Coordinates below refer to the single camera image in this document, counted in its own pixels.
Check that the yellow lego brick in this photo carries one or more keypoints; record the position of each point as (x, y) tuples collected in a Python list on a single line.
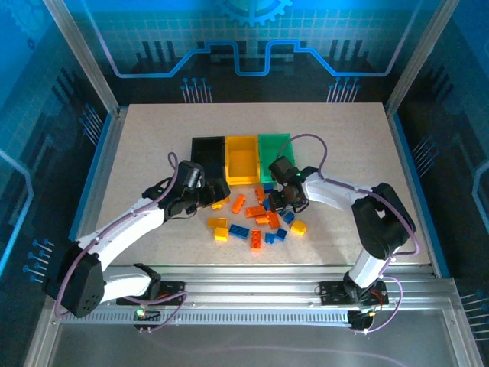
[(221, 205), (221, 234)]

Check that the yellow lego plate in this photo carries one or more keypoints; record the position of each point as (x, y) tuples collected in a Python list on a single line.
[(217, 222)]

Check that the orange lego plate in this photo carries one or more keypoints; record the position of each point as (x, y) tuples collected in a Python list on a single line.
[(255, 211)]

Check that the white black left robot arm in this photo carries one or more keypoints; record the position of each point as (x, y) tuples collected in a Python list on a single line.
[(126, 225)]

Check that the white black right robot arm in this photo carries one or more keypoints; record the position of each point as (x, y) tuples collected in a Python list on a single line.
[(332, 191)]

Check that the green plastic bin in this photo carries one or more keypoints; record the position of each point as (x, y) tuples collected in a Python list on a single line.
[(269, 153)]

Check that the black plastic bin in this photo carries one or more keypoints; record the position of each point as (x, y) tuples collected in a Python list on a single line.
[(208, 156)]

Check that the yellow plastic bin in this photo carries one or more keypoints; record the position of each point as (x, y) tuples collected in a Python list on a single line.
[(241, 160)]

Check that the small black controller board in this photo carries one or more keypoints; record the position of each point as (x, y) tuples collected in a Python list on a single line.
[(357, 321), (151, 316)]

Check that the aluminium front rail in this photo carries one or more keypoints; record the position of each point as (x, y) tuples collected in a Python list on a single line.
[(248, 284)]

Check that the aluminium side rail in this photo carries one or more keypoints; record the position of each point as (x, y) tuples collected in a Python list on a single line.
[(404, 153), (107, 153)]

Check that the aluminium frame post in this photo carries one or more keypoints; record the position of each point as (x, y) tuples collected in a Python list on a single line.
[(82, 57), (420, 57)]

